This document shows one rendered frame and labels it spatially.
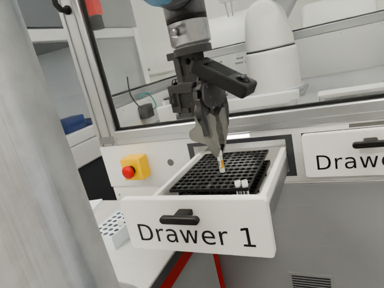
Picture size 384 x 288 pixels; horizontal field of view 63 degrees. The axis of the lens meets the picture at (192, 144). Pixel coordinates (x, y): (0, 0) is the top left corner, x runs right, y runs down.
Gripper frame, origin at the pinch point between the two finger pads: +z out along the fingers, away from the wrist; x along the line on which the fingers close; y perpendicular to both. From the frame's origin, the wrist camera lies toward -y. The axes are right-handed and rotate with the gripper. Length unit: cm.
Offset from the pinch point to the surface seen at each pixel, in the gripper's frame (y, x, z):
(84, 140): 95, -30, 7
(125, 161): 42.1, -9.0, 7.4
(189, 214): 0.2, 12.6, 7.4
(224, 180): 2.4, -2.4, 8.0
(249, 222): -9.0, 8.8, 9.7
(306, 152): -7.9, -23.8, 9.3
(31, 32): 92, -19, -41
